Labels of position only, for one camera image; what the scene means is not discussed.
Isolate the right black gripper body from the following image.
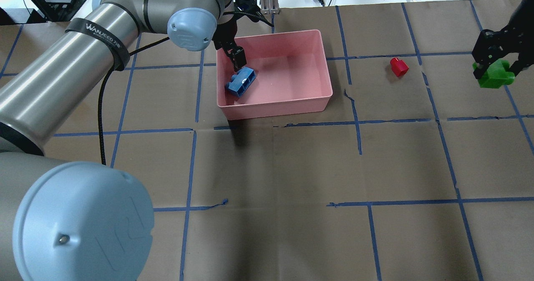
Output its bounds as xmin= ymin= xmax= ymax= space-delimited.
xmin=471 ymin=0 xmax=534 ymax=64

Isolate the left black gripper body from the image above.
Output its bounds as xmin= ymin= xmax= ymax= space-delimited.
xmin=212 ymin=12 xmax=242 ymax=54

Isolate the green block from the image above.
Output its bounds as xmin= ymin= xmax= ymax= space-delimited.
xmin=475 ymin=60 xmax=515 ymax=89

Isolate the blue block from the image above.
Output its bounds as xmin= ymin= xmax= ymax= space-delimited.
xmin=225 ymin=67 xmax=257 ymax=98

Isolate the pink plastic box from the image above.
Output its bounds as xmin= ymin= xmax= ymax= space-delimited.
xmin=216 ymin=29 xmax=332 ymax=120

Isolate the red block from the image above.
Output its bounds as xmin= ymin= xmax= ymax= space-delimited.
xmin=390 ymin=57 xmax=409 ymax=78

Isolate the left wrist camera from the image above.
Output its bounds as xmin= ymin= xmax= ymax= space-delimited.
xmin=233 ymin=0 xmax=261 ymax=23

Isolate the black camera cable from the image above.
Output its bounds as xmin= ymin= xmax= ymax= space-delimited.
xmin=98 ymin=5 xmax=276 ymax=167

